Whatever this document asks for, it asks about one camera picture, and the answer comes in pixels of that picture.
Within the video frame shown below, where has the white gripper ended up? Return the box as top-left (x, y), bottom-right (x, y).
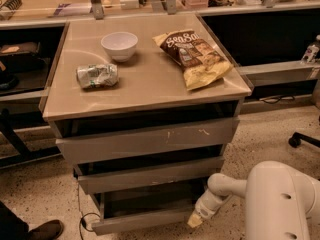
top-left (187, 189), bottom-right (231, 228)

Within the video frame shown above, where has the grey bottom drawer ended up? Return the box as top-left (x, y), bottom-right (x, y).
top-left (92, 178), bottom-right (206, 235)

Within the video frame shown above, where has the grey drawer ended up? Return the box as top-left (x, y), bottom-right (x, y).
top-left (92, 178), bottom-right (206, 235)
top-left (56, 117), bottom-right (239, 165)
top-left (78, 156), bottom-right (224, 194)

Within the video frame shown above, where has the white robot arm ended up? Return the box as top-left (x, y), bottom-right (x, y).
top-left (188, 161), bottom-right (320, 240)

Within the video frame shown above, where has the grey middle drawer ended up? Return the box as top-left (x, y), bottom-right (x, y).
top-left (78, 156), bottom-right (224, 194)

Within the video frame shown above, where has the grey drawer cabinet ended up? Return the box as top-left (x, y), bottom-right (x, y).
top-left (39, 12), bottom-right (254, 237)

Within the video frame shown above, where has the grey top drawer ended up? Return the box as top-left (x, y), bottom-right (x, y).
top-left (56, 117), bottom-right (239, 165)

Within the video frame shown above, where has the black office chair base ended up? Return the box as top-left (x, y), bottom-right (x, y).
top-left (288, 132), bottom-right (320, 148)

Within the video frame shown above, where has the brown shoe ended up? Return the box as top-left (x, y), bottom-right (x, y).
top-left (27, 220), bottom-right (64, 240)

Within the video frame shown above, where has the brown yellow chip bag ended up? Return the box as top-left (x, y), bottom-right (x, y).
top-left (153, 29), bottom-right (233, 90)

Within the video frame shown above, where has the dark trouser leg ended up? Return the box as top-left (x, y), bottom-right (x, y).
top-left (0, 202), bottom-right (29, 240)

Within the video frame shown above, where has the white bowl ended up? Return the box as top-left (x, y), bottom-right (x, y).
top-left (101, 32), bottom-right (138, 62)

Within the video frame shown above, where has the clear plastic bottle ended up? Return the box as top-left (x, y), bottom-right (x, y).
top-left (301, 35), bottom-right (320, 63)

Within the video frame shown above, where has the purple white paper pack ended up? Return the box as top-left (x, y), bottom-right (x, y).
top-left (53, 3), bottom-right (92, 17)

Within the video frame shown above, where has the black coil spring holder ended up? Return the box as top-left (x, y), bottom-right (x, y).
top-left (0, 0), bottom-right (22, 21)

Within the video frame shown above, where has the black floor cable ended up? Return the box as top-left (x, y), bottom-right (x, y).
top-left (77, 183), bottom-right (101, 240)

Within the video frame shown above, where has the black cable under bench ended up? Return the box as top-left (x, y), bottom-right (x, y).
top-left (259, 95), bottom-right (296, 105)

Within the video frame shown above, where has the black table leg frame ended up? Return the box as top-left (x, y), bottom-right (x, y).
top-left (0, 108), bottom-right (60, 169)

